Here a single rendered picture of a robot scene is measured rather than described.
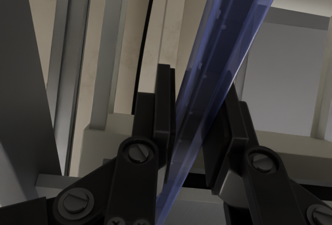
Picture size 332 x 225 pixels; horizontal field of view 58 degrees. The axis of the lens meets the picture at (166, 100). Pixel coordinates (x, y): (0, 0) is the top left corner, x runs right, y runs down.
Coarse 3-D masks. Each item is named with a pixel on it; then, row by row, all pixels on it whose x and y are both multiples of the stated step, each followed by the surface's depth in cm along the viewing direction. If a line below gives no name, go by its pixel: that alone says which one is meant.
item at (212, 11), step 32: (224, 0) 7; (256, 0) 7; (224, 32) 8; (256, 32) 8; (192, 64) 9; (224, 64) 9; (192, 96) 10; (224, 96) 10; (192, 128) 11; (192, 160) 13; (160, 224) 19
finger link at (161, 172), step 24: (168, 72) 12; (144, 96) 12; (168, 96) 10; (144, 120) 11; (168, 120) 10; (168, 144) 10; (168, 168) 10; (72, 192) 8; (96, 192) 8; (72, 216) 8; (96, 216) 8
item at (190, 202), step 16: (48, 176) 21; (64, 176) 21; (192, 176) 28; (48, 192) 21; (192, 192) 22; (208, 192) 22; (320, 192) 30; (176, 208) 23; (192, 208) 23; (208, 208) 23; (176, 224) 26; (192, 224) 26; (208, 224) 26; (224, 224) 26
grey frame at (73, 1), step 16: (64, 0) 42; (80, 0) 42; (64, 16) 42; (80, 16) 42; (64, 32) 42; (80, 32) 42; (64, 48) 43; (80, 48) 42; (64, 64) 43; (80, 64) 44; (48, 80) 42; (64, 80) 43; (80, 80) 46; (48, 96) 42; (64, 96) 43; (64, 112) 43; (64, 128) 43; (64, 144) 43; (64, 160) 43
